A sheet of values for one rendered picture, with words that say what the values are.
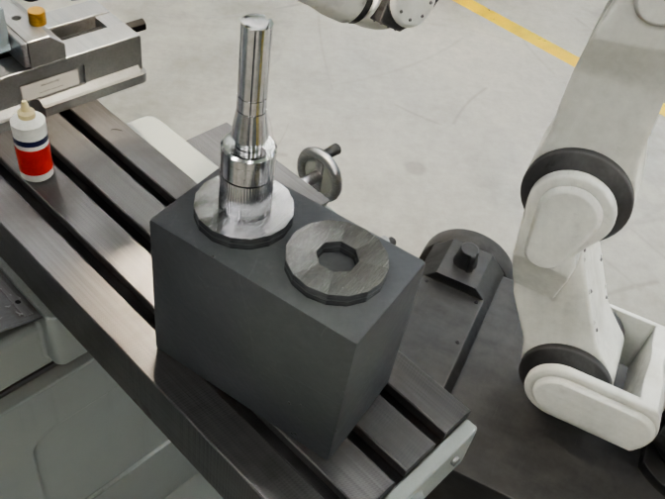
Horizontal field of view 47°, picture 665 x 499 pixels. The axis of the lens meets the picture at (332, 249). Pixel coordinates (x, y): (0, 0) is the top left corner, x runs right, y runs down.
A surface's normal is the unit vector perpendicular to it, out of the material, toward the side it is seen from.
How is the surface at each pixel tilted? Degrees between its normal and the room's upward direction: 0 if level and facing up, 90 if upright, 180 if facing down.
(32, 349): 90
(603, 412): 90
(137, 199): 0
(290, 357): 90
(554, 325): 90
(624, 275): 0
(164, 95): 0
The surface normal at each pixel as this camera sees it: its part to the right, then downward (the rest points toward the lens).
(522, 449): 0.13, -0.70
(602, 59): -0.38, 0.86
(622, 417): -0.43, 0.60
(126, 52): 0.68, 0.58
